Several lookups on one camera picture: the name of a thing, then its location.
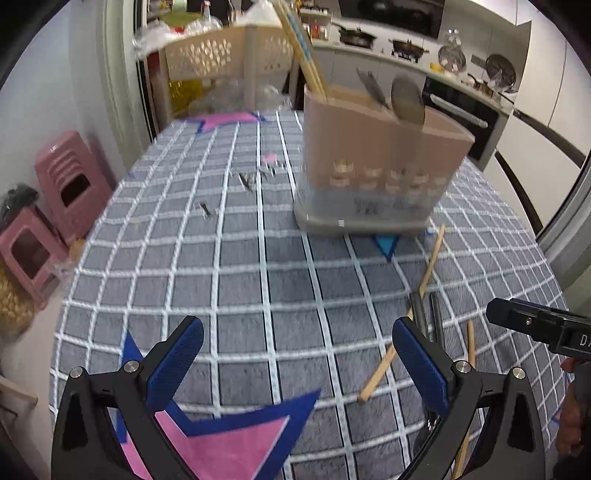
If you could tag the round metal strainer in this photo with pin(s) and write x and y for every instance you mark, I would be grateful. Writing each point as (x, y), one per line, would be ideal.
(452, 56)

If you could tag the long wooden chopstick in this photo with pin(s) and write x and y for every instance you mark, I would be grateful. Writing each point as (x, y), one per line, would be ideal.
(427, 272)
(471, 341)

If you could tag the small black plastic spoon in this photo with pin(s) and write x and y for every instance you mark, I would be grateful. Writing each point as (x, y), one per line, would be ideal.
(407, 99)

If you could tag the grey sliding door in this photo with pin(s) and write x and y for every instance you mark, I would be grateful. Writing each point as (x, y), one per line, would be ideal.
(568, 207)

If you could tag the black wok with lid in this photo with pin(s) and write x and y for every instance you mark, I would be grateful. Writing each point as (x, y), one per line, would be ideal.
(353, 34)

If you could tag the grey checked tablecloth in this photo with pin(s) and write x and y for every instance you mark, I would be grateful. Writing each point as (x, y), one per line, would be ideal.
(231, 277)

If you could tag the black frying pan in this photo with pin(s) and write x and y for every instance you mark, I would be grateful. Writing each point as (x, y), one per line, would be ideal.
(408, 48)

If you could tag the yellow mesh bag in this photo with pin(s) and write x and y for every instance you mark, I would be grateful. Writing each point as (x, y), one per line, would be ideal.
(11, 300)

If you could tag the person's right hand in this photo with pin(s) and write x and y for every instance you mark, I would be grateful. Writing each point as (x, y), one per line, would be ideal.
(575, 415)

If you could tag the beige plastic utensil holder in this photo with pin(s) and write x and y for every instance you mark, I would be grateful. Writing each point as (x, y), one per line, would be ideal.
(369, 152)

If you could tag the yellow oil bottle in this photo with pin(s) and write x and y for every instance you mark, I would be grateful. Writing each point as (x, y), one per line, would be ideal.
(184, 94)

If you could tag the black bag on stool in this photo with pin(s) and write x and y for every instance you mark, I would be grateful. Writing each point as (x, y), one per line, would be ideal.
(16, 198)

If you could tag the beige perforated basket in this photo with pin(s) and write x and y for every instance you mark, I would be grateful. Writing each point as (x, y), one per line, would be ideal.
(217, 55)

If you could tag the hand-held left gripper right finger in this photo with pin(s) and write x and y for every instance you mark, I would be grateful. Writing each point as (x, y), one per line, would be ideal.
(422, 364)

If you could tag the bunch of wooden chopsticks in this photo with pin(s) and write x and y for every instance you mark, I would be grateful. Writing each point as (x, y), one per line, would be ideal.
(304, 50)

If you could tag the small metal pot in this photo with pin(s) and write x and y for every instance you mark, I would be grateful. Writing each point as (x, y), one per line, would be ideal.
(481, 85)

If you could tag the clear crumpled plastic bag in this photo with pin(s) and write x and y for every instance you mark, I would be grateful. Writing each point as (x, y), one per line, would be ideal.
(152, 38)

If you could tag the black built-in oven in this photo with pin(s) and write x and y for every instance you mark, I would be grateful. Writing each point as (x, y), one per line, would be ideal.
(461, 110)

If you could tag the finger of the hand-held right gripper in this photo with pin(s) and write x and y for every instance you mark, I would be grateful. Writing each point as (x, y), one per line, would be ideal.
(521, 318)

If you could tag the low pink plastic stool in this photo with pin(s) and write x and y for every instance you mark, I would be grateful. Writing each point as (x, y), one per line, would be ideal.
(30, 258)

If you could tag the tall pink plastic stool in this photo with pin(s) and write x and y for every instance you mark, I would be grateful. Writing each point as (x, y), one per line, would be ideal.
(74, 184)

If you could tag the black range hood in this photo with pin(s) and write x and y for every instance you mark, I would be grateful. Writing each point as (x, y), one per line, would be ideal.
(392, 16)

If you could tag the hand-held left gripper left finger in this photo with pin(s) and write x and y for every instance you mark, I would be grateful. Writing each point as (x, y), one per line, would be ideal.
(175, 360)

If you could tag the white plastic bag in basket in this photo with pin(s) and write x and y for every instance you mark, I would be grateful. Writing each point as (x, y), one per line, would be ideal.
(262, 13)

